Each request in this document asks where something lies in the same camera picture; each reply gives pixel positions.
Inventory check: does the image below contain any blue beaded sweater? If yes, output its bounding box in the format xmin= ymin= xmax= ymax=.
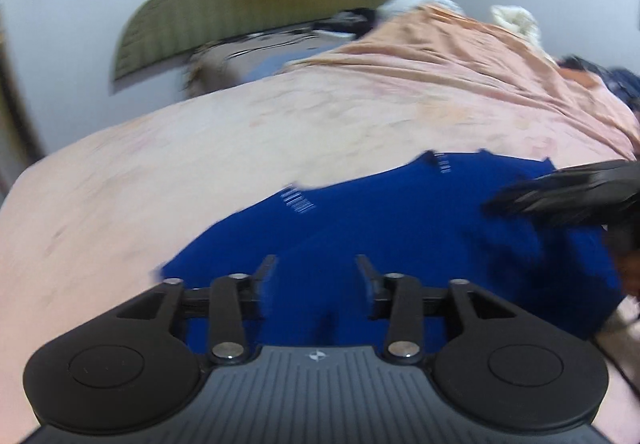
xmin=155 ymin=149 xmax=626 ymax=357

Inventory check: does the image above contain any black cable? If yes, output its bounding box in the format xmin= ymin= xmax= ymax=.
xmin=595 ymin=334 xmax=640 ymax=402

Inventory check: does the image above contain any brown pillow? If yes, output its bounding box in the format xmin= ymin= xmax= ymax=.
xmin=185 ymin=19 xmax=371 ymax=98

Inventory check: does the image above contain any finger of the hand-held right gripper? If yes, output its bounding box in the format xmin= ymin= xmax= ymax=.
xmin=482 ymin=159 xmax=640 ymax=227

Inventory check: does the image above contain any pink bed sheet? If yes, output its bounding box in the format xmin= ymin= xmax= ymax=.
xmin=0 ymin=69 xmax=640 ymax=444

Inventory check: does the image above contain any dark and orange clothes pile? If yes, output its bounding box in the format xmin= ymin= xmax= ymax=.
xmin=557 ymin=55 xmax=640 ymax=110

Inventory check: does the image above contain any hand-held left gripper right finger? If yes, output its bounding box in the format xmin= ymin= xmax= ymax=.
xmin=355 ymin=254 xmax=516 ymax=366

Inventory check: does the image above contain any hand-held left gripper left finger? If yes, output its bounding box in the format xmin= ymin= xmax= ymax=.
xmin=117 ymin=254 xmax=278 ymax=366

